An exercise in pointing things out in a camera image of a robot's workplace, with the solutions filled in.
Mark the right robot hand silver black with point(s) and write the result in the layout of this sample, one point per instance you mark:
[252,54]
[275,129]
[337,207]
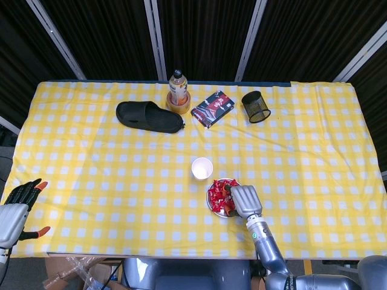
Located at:
[246,201]

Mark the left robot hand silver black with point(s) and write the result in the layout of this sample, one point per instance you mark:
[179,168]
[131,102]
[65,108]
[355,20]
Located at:
[12,223]

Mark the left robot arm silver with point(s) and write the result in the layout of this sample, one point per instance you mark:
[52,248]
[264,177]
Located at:
[2,255]

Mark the white paper cup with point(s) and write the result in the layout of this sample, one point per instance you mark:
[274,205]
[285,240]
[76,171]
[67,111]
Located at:
[202,167]

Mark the round metal plate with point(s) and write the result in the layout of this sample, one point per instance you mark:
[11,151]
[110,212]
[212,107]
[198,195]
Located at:
[222,215]

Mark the brown cardboard box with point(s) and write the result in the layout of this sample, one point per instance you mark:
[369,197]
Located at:
[56,272]

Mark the clear plastic wrap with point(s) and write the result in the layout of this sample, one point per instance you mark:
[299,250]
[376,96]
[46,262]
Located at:
[75,262]

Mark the black mesh pen holder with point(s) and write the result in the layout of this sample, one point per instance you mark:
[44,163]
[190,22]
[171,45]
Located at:
[255,108]

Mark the grey robot torso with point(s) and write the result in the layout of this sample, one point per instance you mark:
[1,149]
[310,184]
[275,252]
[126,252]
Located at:
[187,275]

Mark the black red snack packet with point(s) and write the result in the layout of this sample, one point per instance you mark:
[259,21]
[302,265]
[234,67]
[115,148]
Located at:
[211,108]

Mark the brown packing tape roll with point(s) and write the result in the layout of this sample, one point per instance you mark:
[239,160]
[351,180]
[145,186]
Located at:
[181,109]

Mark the yellow white checkered tablecloth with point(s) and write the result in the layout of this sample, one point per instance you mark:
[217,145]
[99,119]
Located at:
[121,181]

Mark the black rubber slipper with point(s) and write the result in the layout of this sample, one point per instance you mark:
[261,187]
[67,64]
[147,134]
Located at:
[151,117]

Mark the orange drink plastic bottle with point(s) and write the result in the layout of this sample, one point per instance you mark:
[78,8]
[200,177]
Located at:
[178,87]

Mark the black corrugated partition panel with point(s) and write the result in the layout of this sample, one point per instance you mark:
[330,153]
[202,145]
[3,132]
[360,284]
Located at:
[375,90]
[205,36]
[18,60]
[302,36]
[106,39]

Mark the aluminium frame post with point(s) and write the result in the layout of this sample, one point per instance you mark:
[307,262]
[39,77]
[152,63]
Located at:
[362,60]
[9,124]
[56,39]
[251,39]
[156,39]

